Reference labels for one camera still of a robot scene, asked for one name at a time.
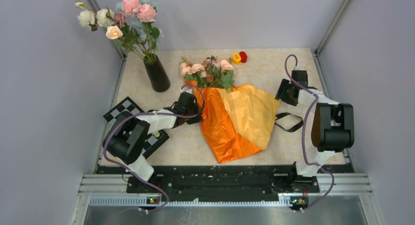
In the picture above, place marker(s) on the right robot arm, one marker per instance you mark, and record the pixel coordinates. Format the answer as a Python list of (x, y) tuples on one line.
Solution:
[(332, 127)]

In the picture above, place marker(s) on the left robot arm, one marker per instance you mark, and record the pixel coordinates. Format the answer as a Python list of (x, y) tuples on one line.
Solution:
[(156, 121)]

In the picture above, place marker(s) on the orange paper bouquet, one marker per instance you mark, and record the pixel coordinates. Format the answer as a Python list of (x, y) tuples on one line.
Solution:
[(210, 73)]

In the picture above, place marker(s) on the aluminium frame rail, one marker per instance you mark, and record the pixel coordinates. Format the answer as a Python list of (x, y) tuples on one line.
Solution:
[(126, 190)]

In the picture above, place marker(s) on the black tapered vase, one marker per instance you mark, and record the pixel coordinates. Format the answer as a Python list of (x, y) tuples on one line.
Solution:
[(157, 75)]

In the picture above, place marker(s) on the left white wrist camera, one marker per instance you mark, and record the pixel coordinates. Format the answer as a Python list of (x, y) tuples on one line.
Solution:
[(190, 91)]

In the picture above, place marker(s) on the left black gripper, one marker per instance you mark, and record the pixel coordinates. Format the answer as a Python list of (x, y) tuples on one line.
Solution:
[(195, 120)]

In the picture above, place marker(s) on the black ribbon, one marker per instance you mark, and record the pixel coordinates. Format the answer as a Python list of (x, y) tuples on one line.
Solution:
[(289, 122)]

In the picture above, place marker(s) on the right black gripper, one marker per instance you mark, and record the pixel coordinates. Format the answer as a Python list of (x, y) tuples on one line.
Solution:
[(285, 84)]

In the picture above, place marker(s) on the pink and white flower bunch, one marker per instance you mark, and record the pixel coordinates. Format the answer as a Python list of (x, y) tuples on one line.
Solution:
[(129, 26)]

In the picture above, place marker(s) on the yellow toy flower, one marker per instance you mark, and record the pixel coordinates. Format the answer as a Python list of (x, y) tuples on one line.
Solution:
[(236, 59)]

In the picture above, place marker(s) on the black white checkerboard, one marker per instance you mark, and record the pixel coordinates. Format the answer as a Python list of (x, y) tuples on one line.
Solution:
[(132, 139)]

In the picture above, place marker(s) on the orange yellow wrapping paper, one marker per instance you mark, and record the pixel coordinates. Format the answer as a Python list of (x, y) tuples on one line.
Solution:
[(238, 122)]

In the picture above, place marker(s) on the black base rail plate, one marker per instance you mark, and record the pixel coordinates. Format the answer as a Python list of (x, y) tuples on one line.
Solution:
[(214, 183)]

